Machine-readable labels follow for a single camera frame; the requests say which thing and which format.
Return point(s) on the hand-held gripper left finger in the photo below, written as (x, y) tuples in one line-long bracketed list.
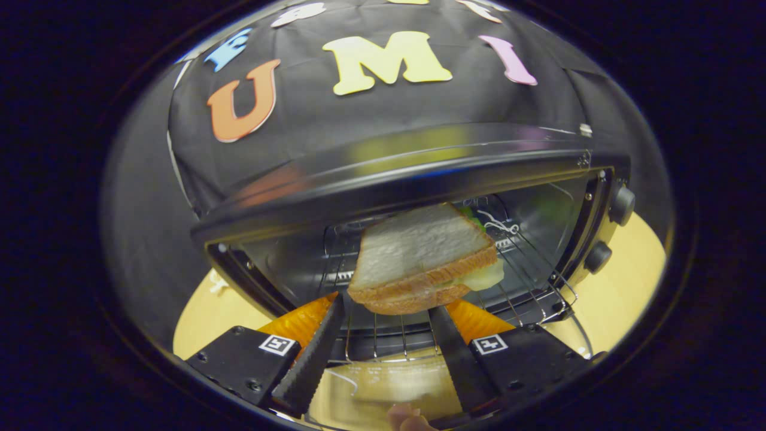
[(308, 365)]

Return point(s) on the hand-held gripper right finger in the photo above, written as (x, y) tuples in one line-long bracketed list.
[(461, 365)]

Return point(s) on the toast sandwich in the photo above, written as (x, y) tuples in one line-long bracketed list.
[(419, 245)]

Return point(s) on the black toaster oven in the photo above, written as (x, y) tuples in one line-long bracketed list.
[(389, 167)]

